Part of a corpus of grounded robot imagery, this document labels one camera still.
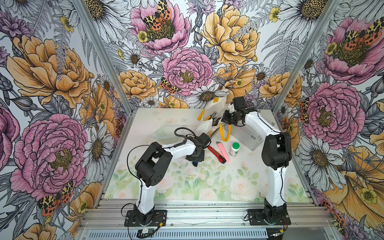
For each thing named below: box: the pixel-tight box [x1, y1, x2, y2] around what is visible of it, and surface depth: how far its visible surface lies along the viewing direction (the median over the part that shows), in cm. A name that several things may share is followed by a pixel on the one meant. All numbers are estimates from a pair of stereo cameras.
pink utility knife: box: [216, 141, 231, 163], surface depth 101 cm
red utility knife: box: [207, 145, 227, 164], surface depth 98 cm
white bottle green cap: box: [229, 142, 240, 157], surface depth 93 cm
